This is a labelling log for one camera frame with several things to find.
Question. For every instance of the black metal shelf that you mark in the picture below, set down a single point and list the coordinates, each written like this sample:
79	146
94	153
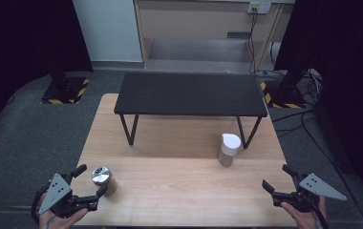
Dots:
189	93

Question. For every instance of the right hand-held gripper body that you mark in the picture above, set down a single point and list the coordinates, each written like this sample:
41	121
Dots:
316	187

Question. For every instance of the person's left hand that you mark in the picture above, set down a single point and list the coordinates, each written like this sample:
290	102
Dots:
58	223

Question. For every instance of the white lid spice jar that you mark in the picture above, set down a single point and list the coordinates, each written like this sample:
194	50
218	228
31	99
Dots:
230	144

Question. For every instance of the silver lid spice jar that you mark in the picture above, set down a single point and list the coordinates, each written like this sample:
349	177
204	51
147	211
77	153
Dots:
103	176

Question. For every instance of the black curtain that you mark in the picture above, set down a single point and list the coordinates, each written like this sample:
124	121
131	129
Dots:
351	63
26	38

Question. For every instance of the person's right hand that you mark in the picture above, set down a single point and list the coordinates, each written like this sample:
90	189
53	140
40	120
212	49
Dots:
307	220

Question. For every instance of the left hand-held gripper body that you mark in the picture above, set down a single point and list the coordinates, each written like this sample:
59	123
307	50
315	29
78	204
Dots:
55	192

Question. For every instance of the black stand with striped base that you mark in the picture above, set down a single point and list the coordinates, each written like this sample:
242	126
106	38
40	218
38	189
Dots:
65	90
286	95

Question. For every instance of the white wall socket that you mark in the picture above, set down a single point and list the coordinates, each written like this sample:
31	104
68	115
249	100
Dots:
259	7

